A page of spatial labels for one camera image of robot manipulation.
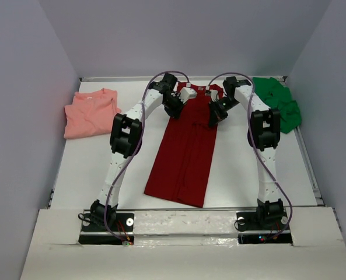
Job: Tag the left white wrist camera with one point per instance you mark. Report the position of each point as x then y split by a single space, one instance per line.
186 93

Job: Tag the folded pink t shirt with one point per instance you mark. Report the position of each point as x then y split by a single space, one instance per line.
91 114

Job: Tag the dark red t shirt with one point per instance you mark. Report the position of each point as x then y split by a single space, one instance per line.
182 165

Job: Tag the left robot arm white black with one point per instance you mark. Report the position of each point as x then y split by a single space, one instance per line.
126 140

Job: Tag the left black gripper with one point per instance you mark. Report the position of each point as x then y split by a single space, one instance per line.
174 104

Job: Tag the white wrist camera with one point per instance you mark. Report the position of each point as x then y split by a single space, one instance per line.
213 92
186 93

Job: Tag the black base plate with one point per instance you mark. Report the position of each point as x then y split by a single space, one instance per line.
94 234
252 231

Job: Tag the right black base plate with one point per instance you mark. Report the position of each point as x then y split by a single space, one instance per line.
252 231

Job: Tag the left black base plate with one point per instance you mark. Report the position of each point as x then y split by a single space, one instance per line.
94 234

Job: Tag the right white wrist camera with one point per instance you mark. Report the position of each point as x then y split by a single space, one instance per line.
213 92

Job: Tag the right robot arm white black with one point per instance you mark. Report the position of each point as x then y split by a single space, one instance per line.
264 133

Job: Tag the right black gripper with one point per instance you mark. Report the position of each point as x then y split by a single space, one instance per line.
218 109

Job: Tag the crumpled green t shirt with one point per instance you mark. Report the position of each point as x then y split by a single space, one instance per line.
277 96

